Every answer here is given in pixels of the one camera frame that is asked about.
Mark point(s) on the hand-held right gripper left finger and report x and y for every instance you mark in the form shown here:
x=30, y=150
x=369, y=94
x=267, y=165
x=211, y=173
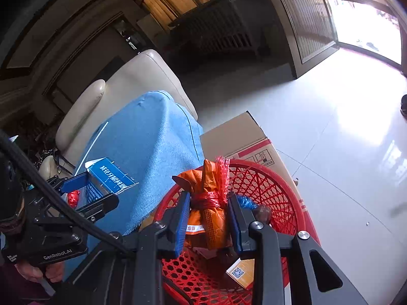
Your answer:
x=182, y=219

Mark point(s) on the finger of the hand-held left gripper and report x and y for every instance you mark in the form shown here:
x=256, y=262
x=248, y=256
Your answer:
x=74, y=182
x=98, y=205

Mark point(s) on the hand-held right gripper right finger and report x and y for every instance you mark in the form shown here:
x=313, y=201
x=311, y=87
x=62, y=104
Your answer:
x=233, y=222

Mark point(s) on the orange bag with red net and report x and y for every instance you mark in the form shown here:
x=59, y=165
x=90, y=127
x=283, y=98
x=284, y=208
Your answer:
x=211, y=222

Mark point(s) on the blue plastic bag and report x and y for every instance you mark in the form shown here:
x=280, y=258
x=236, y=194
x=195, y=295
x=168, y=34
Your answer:
x=248, y=202

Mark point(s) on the blue drink carton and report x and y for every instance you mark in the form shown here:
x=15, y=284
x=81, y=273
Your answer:
x=108, y=173

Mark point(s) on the red plastic mesh basket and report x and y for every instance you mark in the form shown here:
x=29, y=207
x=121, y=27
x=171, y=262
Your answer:
x=270, y=184

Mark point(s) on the orange and white carton box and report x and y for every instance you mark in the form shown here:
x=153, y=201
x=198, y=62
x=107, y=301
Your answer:
x=241, y=274

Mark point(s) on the person's left hand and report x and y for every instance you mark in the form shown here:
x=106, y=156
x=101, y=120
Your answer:
x=31, y=271

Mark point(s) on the crumpled wrapper with red part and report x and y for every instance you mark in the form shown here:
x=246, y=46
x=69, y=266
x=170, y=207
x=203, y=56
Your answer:
x=73, y=197

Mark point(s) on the brown plastic wrapper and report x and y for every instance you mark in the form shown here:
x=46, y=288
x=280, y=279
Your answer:
x=264, y=214

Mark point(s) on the blue cloth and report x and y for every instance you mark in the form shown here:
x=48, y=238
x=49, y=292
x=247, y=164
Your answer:
x=152, y=139

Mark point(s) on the brown cardboard box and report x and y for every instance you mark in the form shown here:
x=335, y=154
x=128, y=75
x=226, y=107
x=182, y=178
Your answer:
x=238, y=136

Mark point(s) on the dark wooden cabinet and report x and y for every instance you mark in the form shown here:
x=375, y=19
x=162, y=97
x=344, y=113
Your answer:
x=95, y=76

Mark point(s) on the cream leather sofa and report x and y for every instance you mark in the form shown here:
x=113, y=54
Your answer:
x=133, y=76

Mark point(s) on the slatted radiator cover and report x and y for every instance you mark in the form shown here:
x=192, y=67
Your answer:
x=222, y=28

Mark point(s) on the black shoe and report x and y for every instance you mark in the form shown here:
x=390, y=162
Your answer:
x=403, y=104

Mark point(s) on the glass door panel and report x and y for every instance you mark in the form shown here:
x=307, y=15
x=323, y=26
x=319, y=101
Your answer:
x=311, y=22

